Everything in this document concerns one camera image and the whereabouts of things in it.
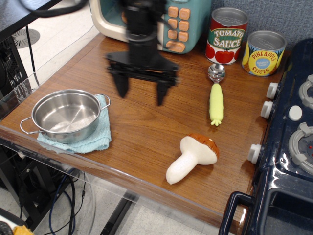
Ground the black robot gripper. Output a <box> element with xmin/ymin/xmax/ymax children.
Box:
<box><xmin>106</xmin><ymin>36</ymin><xmax>179</xmax><ymax>106</ymax></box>

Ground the stainless steel pot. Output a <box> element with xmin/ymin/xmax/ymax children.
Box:
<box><xmin>20</xmin><ymin>89</ymin><xmax>111</xmax><ymax>144</ymax></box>

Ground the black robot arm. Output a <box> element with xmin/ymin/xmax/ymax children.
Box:
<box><xmin>106</xmin><ymin>0</ymin><xmax>179</xmax><ymax>106</ymax></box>

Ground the light blue folded cloth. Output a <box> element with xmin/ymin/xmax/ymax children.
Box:
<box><xmin>37</xmin><ymin>109</ymin><xmax>112</xmax><ymax>154</ymax></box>

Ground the toy microwave oven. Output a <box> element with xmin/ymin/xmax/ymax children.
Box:
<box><xmin>89</xmin><ymin>0</ymin><xmax>211</xmax><ymax>54</ymax></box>

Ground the plush mushroom toy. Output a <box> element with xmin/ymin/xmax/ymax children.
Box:
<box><xmin>166</xmin><ymin>133</ymin><xmax>220</xmax><ymax>185</ymax></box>

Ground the tomato sauce can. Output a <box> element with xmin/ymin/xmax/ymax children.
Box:
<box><xmin>205</xmin><ymin>7</ymin><xmax>249</xmax><ymax>65</ymax></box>

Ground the pineapple slices can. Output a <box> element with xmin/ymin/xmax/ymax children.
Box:
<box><xmin>242</xmin><ymin>30</ymin><xmax>287</xmax><ymax>77</ymax></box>

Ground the black desk at left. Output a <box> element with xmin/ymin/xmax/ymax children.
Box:
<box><xmin>0</xmin><ymin>0</ymin><xmax>61</xmax><ymax>42</ymax></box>

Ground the dark blue toy stove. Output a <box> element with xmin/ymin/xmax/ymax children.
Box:
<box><xmin>219</xmin><ymin>39</ymin><xmax>313</xmax><ymax>235</ymax></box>

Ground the spoon with yellow-green handle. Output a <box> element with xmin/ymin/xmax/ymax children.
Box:
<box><xmin>208</xmin><ymin>64</ymin><xmax>225</xmax><ymax>126</ymax></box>

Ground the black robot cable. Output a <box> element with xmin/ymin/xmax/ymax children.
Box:
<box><xmin>19</xmin><ymin>0</ymin><xmax>89</xmax><ymax>18</ymax></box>

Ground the blue floor cable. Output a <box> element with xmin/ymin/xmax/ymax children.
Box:
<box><xmin>48</xmin><ymin>171</ymin><xmax>76</xmax><ymax>235</ymax></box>

